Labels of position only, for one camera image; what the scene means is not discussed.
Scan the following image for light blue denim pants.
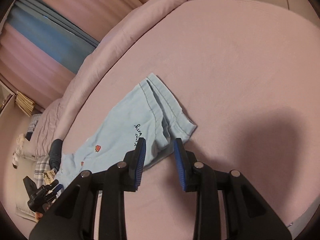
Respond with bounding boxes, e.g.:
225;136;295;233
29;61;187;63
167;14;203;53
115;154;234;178
55;73;196;188

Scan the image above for left hand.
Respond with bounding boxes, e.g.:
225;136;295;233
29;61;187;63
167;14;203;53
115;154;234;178
35;212;44;220

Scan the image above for cream patterned cushion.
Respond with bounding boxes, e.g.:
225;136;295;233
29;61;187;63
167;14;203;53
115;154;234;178
43;169;56;185

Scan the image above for plaid pillow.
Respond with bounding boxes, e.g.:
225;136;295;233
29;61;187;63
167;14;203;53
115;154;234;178
34;156;51;188
27;113;42;133

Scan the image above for dark folded jeans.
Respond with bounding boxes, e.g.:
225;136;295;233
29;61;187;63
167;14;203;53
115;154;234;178
49;139;63;172

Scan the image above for white plush toy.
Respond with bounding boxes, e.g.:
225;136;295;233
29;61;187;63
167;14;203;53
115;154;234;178
12;134;25;169

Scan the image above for pink duvet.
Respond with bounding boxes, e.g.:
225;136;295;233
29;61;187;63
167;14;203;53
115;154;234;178
30;0;193;157

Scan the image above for pink bed sheet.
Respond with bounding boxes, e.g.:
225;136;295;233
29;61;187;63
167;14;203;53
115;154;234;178
62;0;319;237

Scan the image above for pink curtain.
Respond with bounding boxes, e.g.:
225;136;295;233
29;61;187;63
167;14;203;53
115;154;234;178
1;0;148;108

